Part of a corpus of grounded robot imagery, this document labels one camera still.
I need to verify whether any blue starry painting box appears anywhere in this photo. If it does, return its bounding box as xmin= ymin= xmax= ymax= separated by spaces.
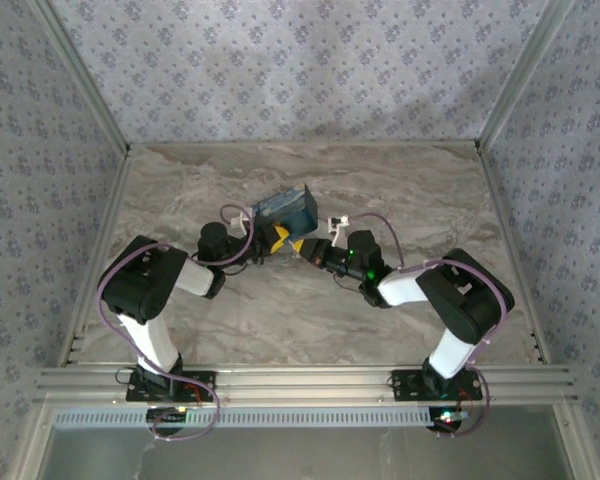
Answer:
xmin=249 ymin=183 xmax=322 ymax=242

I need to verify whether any thin black right gripper wire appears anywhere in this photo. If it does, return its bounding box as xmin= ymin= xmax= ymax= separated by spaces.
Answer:
xmin=331 ymin=271 xmax=367 ymax=297

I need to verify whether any aluminium table side rail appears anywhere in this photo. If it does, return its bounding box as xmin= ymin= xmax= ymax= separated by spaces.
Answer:
xmin=58 ymin=149 xmax=132 ymax=367
xmin=476 ymin=144 xmax=552 ymax=366

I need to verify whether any aluminium mounting rail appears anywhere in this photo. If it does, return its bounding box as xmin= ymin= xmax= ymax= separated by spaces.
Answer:
xmin=33 ymin=363 xmax=580 ymax=407

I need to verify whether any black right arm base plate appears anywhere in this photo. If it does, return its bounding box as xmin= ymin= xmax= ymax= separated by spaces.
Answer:
xmin=390 ymin=368 xmax=484 ymax=403

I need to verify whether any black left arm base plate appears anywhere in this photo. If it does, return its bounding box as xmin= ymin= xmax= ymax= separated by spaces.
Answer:
xmin=125 ymin=368 xmax=218 ymax=404

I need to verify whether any grey slotted cable duct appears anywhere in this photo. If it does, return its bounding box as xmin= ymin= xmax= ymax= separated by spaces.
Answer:
xmin=53 ymin=405 xmax=432 ymax=431

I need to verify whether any aluminium frame post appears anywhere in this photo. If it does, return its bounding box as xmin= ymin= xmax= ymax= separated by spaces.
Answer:
xmin=32 ymin=0 xmax=133 ymax=157
xmin=473 ymin=0 xmax=577 ymax=151

